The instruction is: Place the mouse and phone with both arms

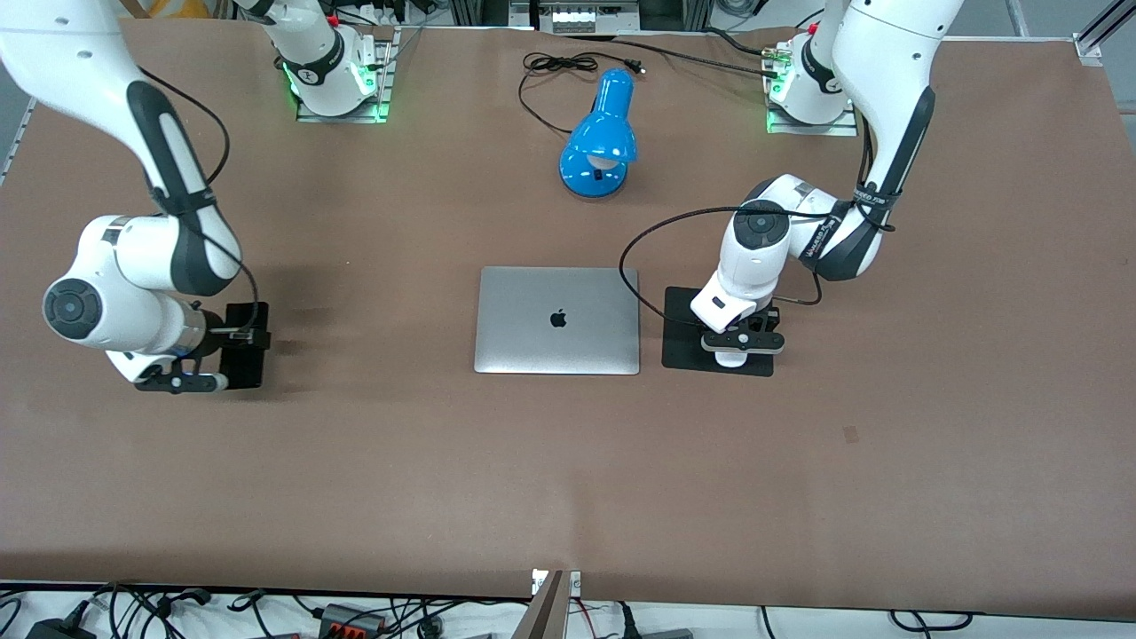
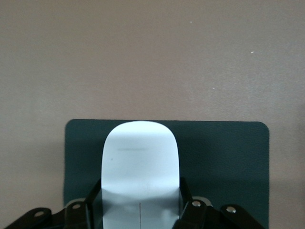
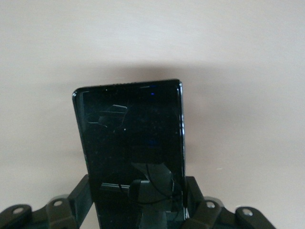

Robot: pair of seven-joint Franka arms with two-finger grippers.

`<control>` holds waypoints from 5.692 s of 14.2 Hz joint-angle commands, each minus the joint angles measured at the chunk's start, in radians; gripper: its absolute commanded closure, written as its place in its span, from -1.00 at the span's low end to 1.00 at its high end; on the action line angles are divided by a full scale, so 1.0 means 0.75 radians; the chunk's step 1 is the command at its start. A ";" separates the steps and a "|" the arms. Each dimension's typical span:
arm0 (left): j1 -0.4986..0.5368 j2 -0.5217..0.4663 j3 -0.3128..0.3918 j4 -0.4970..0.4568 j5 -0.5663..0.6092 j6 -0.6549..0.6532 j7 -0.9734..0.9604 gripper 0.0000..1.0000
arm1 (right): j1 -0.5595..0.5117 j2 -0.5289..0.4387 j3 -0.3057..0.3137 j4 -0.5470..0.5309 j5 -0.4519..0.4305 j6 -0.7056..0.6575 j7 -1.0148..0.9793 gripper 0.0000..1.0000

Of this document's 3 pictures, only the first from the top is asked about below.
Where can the black power adapter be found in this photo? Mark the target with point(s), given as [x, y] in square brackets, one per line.
[58, 630]

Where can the white metal bracket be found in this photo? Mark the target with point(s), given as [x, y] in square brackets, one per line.
[574, 583]

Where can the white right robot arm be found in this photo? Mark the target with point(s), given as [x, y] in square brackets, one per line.
[53, 53]

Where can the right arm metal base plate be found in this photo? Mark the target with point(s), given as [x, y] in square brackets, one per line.
[386, 71]

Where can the grey orange connector block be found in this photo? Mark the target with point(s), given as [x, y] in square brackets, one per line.
[351, 619]

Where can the silver closed laptop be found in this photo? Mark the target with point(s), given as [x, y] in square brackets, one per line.
[532, 346]

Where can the wooden post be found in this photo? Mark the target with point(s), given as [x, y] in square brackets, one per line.
[543, 612]

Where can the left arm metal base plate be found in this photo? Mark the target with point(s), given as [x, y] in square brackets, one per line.
[812, 129]

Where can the aluminium frame profile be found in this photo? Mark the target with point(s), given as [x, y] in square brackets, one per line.
[1100, 31]

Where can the blue desk lamp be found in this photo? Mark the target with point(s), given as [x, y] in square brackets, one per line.
[603, 133]

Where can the yellow object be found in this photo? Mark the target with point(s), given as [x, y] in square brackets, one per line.
[177, 7]

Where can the white computer mouse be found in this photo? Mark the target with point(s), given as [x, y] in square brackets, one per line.
[730, 359]

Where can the black mouse pad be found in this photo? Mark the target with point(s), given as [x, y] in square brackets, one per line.
[683, 351]

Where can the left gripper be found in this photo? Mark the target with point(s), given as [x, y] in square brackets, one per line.
[767, 318]

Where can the black smartphone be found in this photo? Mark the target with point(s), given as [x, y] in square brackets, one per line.
[244, 368]

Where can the grey power strip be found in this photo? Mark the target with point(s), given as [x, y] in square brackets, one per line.
[577, 18]

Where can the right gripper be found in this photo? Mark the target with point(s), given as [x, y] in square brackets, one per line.
[216, 342]

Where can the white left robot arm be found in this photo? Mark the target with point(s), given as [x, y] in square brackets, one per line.
[887, 53]

